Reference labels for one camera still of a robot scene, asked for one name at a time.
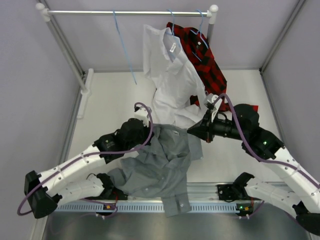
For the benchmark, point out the empty light blue hanger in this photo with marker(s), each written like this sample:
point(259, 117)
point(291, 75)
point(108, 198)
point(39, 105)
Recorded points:
point(129, 63)

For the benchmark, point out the blue hanger under white shirt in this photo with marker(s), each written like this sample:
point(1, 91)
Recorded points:
point(175, 28)

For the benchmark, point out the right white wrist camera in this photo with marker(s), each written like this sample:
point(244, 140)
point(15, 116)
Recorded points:
point(213, 103)

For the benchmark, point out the left rack upright pole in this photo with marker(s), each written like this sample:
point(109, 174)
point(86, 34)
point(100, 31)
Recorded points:
point(66, 51)

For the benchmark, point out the blue hanger under plaid shirt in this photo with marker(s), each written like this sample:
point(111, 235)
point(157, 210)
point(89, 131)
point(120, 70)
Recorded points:
point(198, 43)

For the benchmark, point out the white rack foot bar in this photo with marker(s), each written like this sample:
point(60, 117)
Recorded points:
point(85, 94)

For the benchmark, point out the metal clothes rail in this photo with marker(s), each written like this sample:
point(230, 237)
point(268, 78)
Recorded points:
point(211, 13)

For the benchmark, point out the grey shirt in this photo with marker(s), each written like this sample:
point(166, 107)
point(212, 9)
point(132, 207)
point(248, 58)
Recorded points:
point(160, 169)

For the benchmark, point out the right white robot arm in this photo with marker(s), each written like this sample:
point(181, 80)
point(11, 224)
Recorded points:
point(302, 202)

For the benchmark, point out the right rack upright pole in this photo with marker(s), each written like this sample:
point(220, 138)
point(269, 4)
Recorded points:
point(211, 23)

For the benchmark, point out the white shirt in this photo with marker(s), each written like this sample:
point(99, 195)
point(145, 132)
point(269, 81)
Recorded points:
point(180, 93)

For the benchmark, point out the perforated cable duct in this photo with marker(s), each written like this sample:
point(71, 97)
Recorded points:
point(146, 207)

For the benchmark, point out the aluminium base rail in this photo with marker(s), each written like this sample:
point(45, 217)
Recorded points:
point(197, 192)

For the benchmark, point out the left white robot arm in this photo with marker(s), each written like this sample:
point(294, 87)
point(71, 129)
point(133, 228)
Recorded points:
point(47, 190)

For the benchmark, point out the red black plaid shirt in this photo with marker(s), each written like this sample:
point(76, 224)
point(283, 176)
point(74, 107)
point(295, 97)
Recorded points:
point(208, 70)

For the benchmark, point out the rack upright pole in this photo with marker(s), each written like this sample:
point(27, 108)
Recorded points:
point(211, 23)
point(66, 51)

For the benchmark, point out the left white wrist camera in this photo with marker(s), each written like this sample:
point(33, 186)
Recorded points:
point(143, 114)

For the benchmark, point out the right aluminium frame post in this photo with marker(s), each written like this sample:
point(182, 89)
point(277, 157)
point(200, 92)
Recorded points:
point(282, 34)

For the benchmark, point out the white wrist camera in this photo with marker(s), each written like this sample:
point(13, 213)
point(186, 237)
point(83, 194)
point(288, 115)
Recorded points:
point(143, 114)
point(213, 103)

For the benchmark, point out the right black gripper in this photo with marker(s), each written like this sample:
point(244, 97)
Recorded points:
point(205, 129)

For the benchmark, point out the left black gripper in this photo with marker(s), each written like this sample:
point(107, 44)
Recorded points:
point(147, 130)

